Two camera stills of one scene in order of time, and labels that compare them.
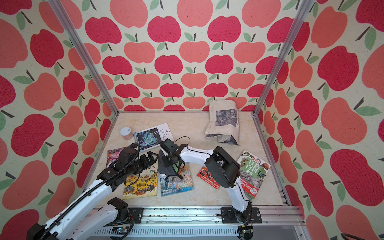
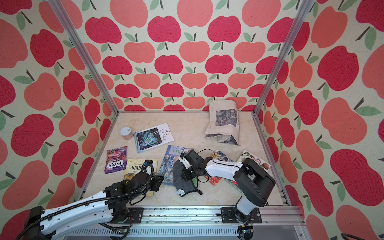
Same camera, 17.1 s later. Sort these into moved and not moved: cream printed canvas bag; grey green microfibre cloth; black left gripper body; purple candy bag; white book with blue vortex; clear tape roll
Moved: black left gripper body; grey green microfibre cloth
Not moved: white book with blue vortex; purple candy bag; cream printed canvas bag; clear tape roll
